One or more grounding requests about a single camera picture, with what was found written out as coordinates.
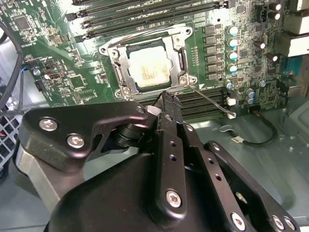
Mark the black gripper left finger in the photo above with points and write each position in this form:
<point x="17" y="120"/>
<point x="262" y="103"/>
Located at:
<point x="169" y="169"/>

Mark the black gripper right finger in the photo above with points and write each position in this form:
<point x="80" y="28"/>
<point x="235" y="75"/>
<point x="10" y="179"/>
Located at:
<point x="217" y="169"/>

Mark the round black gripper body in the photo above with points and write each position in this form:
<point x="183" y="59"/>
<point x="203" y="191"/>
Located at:
<point x="108" y="205"/>

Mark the silver CPU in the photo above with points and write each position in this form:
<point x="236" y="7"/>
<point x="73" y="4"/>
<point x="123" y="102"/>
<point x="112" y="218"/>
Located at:
<point x="149" y="65"/>

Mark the metal socket cover frame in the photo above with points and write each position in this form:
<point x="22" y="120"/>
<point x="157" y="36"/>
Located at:
<point x="174" y="61"/>

